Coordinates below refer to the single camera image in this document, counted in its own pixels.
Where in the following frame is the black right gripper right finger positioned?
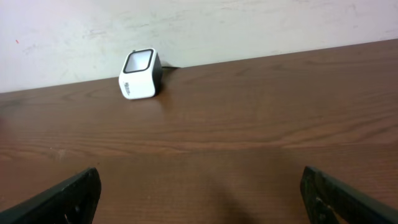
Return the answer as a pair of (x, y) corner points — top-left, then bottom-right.
(300, 166), (397, 224)

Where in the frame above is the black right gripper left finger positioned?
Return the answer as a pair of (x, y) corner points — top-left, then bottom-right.
(1, 167), (101, 223)

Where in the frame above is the white barcode scanner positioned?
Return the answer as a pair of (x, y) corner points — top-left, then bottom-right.
(118, 48), (163, 100)

